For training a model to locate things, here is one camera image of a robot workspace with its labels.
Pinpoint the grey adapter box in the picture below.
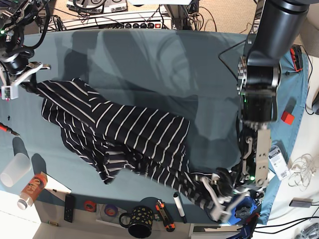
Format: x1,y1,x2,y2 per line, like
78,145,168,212
289,198,313,208

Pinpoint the black mug yellow pattern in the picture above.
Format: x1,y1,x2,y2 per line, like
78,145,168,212
119,206,154,239

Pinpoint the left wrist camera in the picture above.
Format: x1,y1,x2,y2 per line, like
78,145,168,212
210,204,232,223

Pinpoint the orange black utility knife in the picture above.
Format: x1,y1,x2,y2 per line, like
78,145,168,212
156,199,175,233

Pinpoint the navy white striped t-shirt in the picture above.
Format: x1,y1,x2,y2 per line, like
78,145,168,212
23,78,214,211

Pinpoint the red cube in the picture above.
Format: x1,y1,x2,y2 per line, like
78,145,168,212
281,111,295,125

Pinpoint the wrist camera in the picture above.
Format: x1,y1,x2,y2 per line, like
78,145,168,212
210,204,232,223
1,86,18,101

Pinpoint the white black marker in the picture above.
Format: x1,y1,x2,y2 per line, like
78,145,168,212
173,192,187,224

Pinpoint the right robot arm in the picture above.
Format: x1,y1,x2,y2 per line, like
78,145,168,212
0,0,50,87

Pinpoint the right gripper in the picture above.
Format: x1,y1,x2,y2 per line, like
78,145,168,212
0,53,51,86

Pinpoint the teal table cloth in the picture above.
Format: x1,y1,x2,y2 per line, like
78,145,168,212
0,28,310,226

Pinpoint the translucent plastic cup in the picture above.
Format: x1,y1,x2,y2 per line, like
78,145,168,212
0,153,31,187

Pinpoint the black power strip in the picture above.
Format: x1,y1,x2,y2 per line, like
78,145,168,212
106,22,162,29

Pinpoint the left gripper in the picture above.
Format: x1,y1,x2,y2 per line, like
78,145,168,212
194,168,249,214

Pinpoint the black remote control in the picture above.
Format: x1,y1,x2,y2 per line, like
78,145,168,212
64,194,75,223

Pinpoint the orange label bottle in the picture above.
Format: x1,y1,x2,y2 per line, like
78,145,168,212
17,172,47,210

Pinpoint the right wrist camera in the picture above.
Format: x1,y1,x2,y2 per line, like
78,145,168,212
1,86,18,101

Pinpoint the white cable bundle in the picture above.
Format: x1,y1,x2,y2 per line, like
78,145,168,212
288,153,318,192

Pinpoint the blue clamp device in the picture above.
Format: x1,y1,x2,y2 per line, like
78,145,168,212
228,191,265,225

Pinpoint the purple tape roll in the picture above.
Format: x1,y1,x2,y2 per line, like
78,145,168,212
104,204,118,217

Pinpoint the orange screwdriver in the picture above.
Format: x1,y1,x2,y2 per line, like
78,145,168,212
0,123,20,137

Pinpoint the white packaged item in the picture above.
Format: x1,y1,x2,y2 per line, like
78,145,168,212
268,145,290,181

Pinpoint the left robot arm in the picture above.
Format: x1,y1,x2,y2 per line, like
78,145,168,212
201,0,312,222

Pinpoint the red black clamp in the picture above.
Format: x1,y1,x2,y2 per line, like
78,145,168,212
290,44,303,72

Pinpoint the orange tape roll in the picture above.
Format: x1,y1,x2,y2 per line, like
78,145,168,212
84,200,97,213

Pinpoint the white paper sheet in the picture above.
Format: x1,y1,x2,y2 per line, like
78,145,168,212
40,172,72,193

